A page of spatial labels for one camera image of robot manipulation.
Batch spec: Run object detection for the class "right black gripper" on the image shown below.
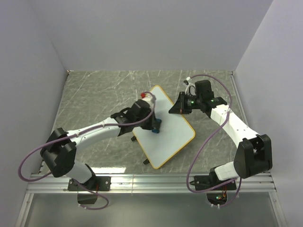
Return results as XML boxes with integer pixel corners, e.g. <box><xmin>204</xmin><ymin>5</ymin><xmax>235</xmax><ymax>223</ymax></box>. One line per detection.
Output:
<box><xmin>169</xmin><ymin>92</ymin><xmax>202</xmax><ymax>115</ymax></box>

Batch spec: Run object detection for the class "blue whiteboard eraser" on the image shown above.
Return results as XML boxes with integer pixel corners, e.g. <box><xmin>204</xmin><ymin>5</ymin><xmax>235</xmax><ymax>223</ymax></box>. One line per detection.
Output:
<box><xmin>151</xmin><ymin>118</ymin><xmax>162</xmax><ymax>134</ymax></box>

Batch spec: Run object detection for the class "white board with yellow frame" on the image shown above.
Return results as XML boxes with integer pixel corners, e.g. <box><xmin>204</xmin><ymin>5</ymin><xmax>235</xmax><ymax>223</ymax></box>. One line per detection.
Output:
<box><xmin>133</xmin><ymin>85</ymin><xmax>196</xmax><ymax>169</ymax></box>

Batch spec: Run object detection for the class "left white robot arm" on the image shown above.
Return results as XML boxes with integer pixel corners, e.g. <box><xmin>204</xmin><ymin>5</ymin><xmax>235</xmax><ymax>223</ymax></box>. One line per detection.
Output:
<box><xmin>40</xmin><ymin>92</ymin><xmax>161</xmax><ymax>190</ymax></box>

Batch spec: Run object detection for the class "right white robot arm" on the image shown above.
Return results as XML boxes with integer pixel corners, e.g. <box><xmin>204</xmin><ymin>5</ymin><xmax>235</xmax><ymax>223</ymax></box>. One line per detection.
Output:
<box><xmin>169</xmin><ymin>78</ymin><xmax>273</xmax><ymax>189</ymax></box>

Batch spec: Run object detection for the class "black board stand foot right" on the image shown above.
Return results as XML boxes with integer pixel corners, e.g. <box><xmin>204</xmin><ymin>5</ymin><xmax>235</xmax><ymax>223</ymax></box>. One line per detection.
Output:
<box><xmin>143</xmin><ymin>159</ymin><xmax>150</xmax><ymax>165</ymax></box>

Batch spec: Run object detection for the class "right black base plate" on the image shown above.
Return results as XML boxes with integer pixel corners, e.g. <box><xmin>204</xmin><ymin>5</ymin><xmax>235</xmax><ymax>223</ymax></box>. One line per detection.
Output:
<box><xmin>190</xmin><ymin>175</ymin><xmax>237</xmax><ymax>191</ymax></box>

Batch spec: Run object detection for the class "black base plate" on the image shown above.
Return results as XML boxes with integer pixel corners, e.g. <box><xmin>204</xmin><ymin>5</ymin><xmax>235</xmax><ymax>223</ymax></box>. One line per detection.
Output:
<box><xmin>67</xmin><ymin>176</ymin><xmax>111</xmax><ymax>192</ymax></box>
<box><xmin>190</xmin><ymin>175</ymin><xmax>237</xmax><ymax>191</ymax></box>

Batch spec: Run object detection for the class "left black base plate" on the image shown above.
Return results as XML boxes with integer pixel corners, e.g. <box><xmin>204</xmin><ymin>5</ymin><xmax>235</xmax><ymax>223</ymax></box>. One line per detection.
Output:
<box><xmin>67</xmin><ymin>176</ymin><xmax>111</xmax><ymax>192</ymax></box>

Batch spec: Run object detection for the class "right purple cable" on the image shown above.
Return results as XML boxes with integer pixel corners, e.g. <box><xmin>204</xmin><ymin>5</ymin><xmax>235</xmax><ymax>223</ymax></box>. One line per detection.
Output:
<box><xmin>182</xmin><ymin>74</ymin><xmax>242</xmax><ymax>208</ymax></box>

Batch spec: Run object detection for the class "purple cable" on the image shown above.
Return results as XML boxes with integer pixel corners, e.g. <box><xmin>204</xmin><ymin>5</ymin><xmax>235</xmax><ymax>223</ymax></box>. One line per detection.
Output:
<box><xmin>18</xmin><ymin>91</ymin><xmax>157</xmax><ymax>210</ymax></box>
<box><xmin>182</xmin><ymin>74</ymin><xmax>242</xmax><ymax>208</ymax></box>

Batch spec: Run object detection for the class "aluminium rail frame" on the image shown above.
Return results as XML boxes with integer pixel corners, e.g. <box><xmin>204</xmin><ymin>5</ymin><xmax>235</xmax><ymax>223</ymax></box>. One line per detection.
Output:
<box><xmin>17</xmin><ymin>70</ymin><xmax>286</xmax><ymax>227</ymax></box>

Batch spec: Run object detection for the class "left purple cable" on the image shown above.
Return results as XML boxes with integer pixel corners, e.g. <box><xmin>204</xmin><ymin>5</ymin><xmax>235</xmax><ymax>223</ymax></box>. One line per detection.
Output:
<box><xmin>18</xmin><ymin>91</ymin><xmax>157</xmax><ymax>210</ymax></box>

